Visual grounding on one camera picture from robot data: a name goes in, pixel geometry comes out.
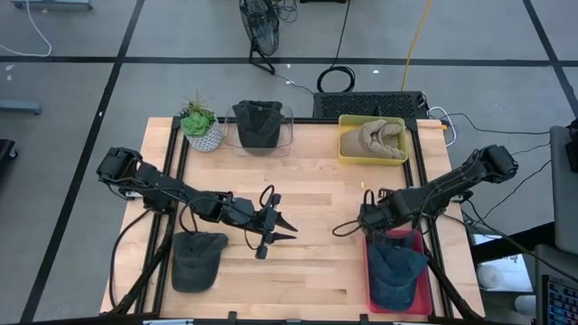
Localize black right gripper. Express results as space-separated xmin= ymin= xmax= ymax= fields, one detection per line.
xmin=358 ymin=188 xmax=419 ymax=248

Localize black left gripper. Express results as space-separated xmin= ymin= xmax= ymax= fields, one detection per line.
xmin=219 ymin=192 xmax=299 ymax=261

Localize blue denim baseball cap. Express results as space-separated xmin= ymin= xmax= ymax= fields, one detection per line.
xmin=366 ymin=232 xmax=429 ymax=313

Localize beige baseball cap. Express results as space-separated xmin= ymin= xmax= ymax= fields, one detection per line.
xmin=340 ymin=118 xmax=407 ymax=161

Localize dark grey baseball cap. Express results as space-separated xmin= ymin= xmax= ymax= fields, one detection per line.
xmin=171 ymin=230 xmax=230 ymax=294
xmin=231 ymin=99 xmax=286 ymax=151

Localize yellow plastic bin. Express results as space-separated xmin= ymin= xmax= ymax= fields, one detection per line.
xmin=337 ymin=113 xmax=410 ymax=167

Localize red plastic bin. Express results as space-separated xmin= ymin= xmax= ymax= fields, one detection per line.
xmin=361 ymin=228 xmax=434 ymax=317

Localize clear plastic bin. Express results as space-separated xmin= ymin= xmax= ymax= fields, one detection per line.
xmin=223 ymin=104 xmax=295 ymax=159

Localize black perforated computer case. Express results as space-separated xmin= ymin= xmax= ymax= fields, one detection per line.
xmin=312 ymin=90 xmax=430 ymax=121

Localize succulent in patterned white pot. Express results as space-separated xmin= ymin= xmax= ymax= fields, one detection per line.
xmin=179 ymin=89 xmax=226 ymax=153

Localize white paper roll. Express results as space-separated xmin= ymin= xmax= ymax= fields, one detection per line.
xmin=477 ymin=264 xmax=535 ymax=293

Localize grey office desk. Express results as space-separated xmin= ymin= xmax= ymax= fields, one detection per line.
xmin=534 ymin=125 xmax=578 ymax=325

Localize computer keyboard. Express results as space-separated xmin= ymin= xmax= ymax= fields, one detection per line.
xmin=540 ymin=274 xmax=578 ymax=325

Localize black floor fan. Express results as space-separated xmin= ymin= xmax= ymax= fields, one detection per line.
xmin=238 ymin=0 xmax=281 ymax=76

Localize grey metal base bar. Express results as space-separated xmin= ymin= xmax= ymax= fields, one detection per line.
xmin=0 ymin=99 xmax=43 ymax=116
xmin=11 ymin=0 xmax=94 ymax=11

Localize white cable at table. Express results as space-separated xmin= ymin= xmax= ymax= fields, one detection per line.
xmin=426 ymin=106 xmax=459 ymax=149

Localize black coiled cable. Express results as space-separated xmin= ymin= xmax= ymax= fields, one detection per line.
xmin=315 ymin=0 xmax=357 ymax=94

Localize yellow hanging cable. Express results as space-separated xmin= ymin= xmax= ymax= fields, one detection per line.
xmin=399 ymin=0 xmax=434 ymax=92

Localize white floor cable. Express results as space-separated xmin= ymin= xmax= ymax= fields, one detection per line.
xmin=0 ymin=0 xmax=53 ymax=59

